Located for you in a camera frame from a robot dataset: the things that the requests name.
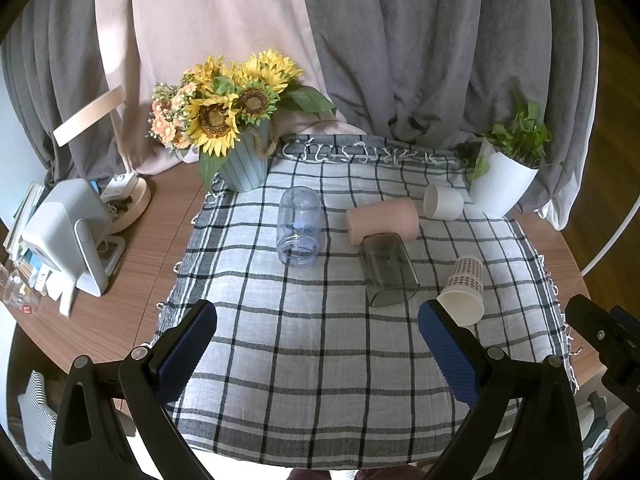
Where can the grey curtain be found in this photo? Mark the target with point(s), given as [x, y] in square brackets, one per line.
[428, 72]

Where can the sunflower bouquet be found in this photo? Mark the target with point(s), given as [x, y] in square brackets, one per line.
[215, 101]

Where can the white plant pot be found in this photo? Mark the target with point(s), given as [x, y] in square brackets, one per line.
[498, 182]

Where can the stack of books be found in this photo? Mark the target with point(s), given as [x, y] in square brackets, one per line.
[29, 204]

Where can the clear blue plastic jar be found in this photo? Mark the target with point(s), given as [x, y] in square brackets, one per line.
[299, 227]

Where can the pink cup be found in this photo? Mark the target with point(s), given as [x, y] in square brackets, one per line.
[391, 216]

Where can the green potted plant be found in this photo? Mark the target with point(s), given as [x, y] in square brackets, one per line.
[525, 140]

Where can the checkered paper cup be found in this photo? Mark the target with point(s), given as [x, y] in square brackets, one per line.
[462, 296]

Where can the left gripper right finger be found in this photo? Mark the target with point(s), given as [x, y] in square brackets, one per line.
[544, 442]

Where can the smoky grey square cup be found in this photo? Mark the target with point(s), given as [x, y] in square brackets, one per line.
[389, 277]

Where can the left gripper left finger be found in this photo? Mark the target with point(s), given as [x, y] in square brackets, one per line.
[89, 442]

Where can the white cup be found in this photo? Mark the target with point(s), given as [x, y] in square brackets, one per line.
[442, 203]

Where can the clear glass cup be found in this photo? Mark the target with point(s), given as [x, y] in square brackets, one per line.
[15, 292]

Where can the pink curtain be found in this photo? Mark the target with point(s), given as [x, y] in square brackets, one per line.
[143, 42]

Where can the white desk fan device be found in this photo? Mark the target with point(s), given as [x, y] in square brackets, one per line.
[68, 232]

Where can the checkered grey tablecloth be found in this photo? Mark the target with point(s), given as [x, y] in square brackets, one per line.
[301, 372]

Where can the light blue ribbed vase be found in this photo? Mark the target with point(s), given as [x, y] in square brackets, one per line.
[247, 164]

